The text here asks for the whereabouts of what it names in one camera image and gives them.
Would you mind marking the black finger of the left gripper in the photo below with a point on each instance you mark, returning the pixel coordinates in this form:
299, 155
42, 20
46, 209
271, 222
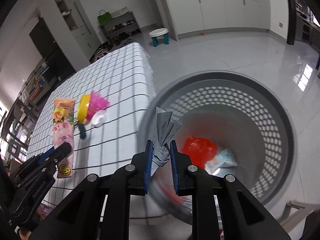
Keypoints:
60, 153

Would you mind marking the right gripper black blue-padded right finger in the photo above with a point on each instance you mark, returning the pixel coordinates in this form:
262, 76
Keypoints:
222, 208

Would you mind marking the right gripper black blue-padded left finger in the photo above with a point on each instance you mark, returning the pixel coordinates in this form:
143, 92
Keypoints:
99, 207

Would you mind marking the dark spiky fish toy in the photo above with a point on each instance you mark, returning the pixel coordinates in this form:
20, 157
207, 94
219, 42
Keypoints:
82, 130

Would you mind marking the pink snack packet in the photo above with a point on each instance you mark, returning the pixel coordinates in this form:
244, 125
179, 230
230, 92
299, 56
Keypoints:
63, 130

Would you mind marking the yellow tape roll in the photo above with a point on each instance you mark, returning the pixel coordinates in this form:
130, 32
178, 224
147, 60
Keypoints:
83, 109

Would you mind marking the pink plastic shuttlecock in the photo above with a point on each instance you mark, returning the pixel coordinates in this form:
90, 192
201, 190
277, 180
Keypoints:
97, 103

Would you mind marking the grey wrapper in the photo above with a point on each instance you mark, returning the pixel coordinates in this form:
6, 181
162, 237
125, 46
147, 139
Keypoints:
166, 128

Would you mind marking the grey perforated trash basket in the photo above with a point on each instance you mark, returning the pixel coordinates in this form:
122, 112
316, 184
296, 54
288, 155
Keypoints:
237, 113

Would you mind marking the white plastic lid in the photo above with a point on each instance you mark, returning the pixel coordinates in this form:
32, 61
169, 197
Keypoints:
98, 118

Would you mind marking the light blue tissue packet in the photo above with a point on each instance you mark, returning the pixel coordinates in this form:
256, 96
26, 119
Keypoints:
224, 159

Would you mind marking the red plastic bag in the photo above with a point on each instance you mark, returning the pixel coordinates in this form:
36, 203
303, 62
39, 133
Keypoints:
200, 150

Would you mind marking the beige plastic chair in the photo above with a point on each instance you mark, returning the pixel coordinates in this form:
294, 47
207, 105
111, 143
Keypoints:
294, 213

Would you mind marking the grey shoe rack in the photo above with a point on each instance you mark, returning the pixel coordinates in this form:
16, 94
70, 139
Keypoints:
120, 28

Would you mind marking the green handbag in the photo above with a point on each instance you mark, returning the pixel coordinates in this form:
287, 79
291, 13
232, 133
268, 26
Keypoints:
104, 17

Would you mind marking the white stool teal legs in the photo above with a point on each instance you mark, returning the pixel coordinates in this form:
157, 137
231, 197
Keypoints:
161, 32

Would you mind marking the white cabinet counter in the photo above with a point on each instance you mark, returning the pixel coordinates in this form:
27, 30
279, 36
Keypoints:
188, 18

